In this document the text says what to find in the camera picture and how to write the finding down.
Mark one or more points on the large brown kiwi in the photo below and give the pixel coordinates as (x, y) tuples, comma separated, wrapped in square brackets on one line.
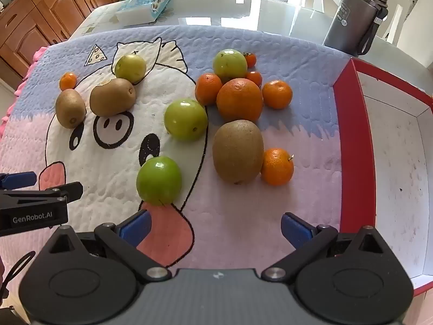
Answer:
[(237, 151)]

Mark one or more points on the cherry tomato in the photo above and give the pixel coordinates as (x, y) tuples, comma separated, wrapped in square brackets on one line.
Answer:
[(250, 60), (255, 78)]

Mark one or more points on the large orange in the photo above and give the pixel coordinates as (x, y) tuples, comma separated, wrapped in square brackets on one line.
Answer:
[(239, 101)]

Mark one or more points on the grey thermos bottle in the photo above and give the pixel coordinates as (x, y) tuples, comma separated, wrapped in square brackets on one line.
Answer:
[(351, 23)]

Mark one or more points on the wooden cabinet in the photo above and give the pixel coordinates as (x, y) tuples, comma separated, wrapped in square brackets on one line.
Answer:
[(50, 13)]

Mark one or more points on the green round fruit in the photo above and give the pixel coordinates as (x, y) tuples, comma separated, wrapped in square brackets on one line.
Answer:
[(230, 65), (186, 120), (159, 181), (130, 68)]

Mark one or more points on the red cardboard box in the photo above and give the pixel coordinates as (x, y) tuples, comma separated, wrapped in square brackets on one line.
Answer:
[(345, 142)]

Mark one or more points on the small tangerine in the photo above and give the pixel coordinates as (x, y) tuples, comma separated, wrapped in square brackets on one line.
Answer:
[(68, 81)]

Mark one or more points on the printed cartoon blanket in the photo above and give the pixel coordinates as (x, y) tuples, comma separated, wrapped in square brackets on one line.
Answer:
[(270, 210)]

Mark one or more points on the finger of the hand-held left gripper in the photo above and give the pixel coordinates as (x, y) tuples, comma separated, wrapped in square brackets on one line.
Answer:
[(18, 180), (66, 191)]

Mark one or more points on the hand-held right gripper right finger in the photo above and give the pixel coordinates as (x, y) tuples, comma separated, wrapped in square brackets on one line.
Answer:
[(297, 230)]

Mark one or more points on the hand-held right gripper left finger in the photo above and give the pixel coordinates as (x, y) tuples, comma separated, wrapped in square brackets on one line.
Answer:
[(135, 228)]

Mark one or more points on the blue tissue pack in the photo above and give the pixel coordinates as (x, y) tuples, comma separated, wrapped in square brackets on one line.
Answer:
[(145, 3)]

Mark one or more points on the tangerine with stem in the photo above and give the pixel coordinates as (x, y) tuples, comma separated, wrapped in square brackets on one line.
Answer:
[(276, 167)]

